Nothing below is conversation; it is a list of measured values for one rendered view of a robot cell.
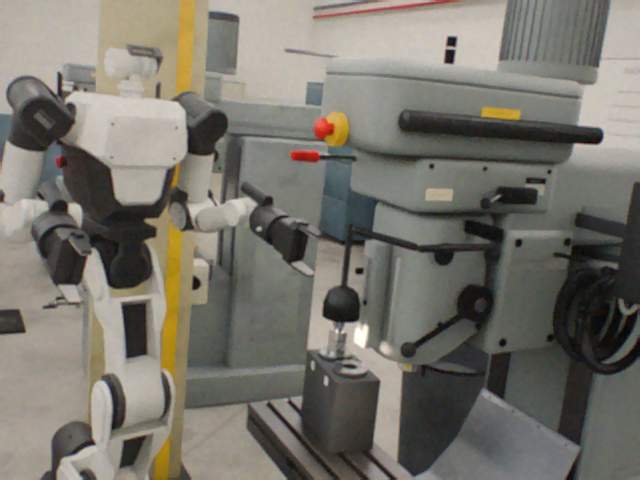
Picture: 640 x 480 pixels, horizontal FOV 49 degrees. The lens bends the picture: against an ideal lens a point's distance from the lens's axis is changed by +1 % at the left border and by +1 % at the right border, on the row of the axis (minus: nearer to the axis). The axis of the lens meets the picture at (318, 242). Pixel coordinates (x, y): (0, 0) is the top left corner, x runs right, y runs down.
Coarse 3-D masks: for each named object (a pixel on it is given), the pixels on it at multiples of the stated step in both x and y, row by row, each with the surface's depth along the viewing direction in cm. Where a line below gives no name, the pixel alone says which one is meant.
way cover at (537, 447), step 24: (480, 408) 177; (504, 408) 171; (480, 432) 174; (504, 432) 168; (528, 432) 163; (552, 432) 159; (456, 456) 175; (480, 456) 170; (504, 456) 165; (528, 456) 161; (552, 456) 156; (576, 456) 152
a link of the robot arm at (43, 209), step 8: (48, 184) 146; (56, 184) 148; (48, 192) 144; (56, 192) 143; (32, 200) 145; (40, 200) 146; (48, 200) 142; (56, 200) 141; (64, 200) 141; (40, 208) 143; (48, 208) 142; (56, 208) 141; (64, 208) 142; (72, 208) 148; (80, 208) 150; (40, 216) 140; (48, 216) 140; (72, 216) 148; (80, 216) 149; (32, 224) 141; (80, 224) 149; (32, 232) 140
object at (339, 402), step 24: (312, 360) 182; (336, 360) 177; (312, 384) 181; (336, 384) 166; (360, 384) 169; (312, 408) 181; (336, 408) 168; (360, 408) 170; (336, 432) 169; (360, 432) 172
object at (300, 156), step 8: (296, 152) 132; (304, 152) 133; (312, 152) 134; (296, 160) 133; (304, 160) 133; (312, 160) 134; (320, 160) 135; (328, 160) 136; (336, 160) 137; (344, 160) 138; (352, 160) 139
